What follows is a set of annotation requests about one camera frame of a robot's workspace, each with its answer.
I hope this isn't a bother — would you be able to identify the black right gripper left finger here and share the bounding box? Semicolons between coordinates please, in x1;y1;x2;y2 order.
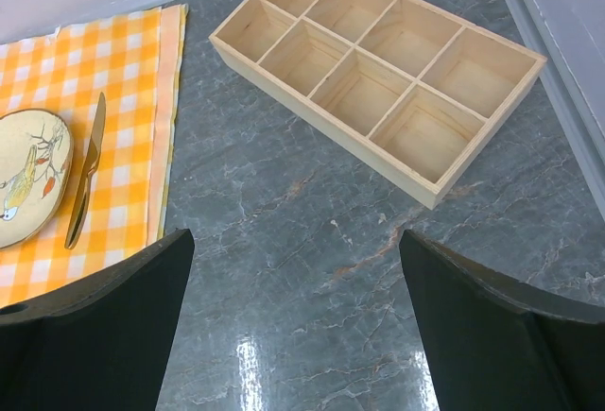
1;229;195;410

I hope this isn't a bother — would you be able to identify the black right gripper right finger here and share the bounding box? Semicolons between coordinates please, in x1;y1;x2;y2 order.
399;230;604;410

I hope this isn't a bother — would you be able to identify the gold table knife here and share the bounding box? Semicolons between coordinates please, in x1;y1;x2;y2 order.
64;92;106;249

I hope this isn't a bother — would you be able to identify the bird pattern ceramic plate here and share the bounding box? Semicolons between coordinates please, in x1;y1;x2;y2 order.
1;109;74;249

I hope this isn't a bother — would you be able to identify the wooden compartment tray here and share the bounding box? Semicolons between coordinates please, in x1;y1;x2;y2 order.
210;0;545;209

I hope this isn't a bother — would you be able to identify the orange checkered tablecloth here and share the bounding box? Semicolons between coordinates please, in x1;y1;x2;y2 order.
1;5;187;305

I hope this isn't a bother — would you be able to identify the grey aluminium frame post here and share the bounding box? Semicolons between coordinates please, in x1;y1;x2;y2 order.
506;0;604;213

